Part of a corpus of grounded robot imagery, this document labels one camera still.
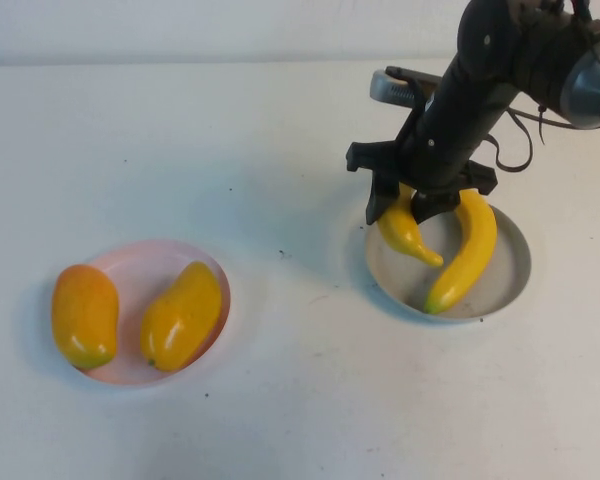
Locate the yellow banana with curled stem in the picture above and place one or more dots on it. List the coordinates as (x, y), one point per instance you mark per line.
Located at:
(402, 230)

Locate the pink round plate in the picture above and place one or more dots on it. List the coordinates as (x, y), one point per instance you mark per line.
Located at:
(140, 270)

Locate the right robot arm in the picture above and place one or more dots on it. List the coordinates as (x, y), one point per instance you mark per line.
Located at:
(530, 50)

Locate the yellow banana with green tip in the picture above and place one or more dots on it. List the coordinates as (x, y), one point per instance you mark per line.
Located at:
(475, 240)

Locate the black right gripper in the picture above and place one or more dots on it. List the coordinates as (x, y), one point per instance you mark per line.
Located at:
(445, 145)

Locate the orange-tinted yellow mango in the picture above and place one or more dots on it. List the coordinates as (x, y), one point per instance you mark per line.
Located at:
(85, 315)

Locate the grey-blue round plate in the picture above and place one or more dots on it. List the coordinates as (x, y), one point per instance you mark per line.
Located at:
(505, 270)

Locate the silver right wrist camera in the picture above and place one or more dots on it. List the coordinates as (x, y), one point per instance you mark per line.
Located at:
(390, 90)

